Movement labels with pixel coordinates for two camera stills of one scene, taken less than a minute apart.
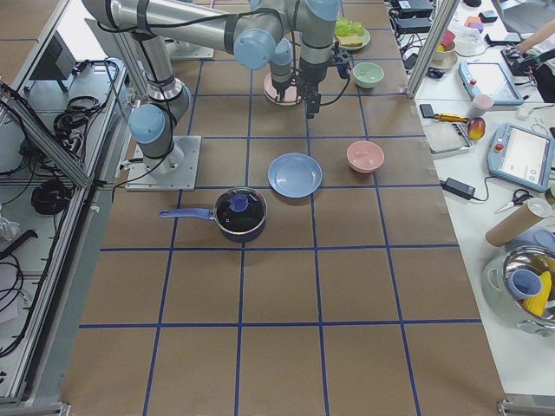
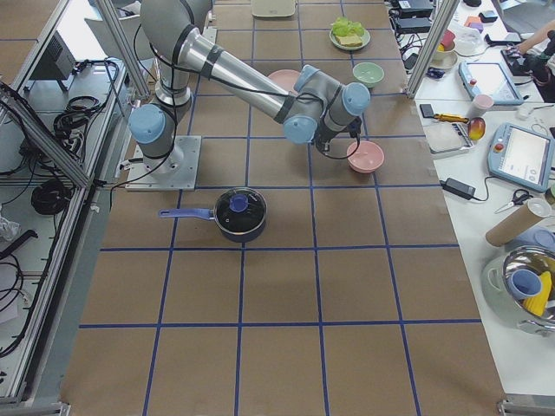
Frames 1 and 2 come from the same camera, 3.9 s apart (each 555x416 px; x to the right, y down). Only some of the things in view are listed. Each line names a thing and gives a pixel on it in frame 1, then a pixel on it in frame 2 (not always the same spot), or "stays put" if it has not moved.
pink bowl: x=364 y=156 stays put
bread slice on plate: x=349 y=41 stays put
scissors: x=519 y=196 stays put
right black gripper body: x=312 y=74 → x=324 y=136
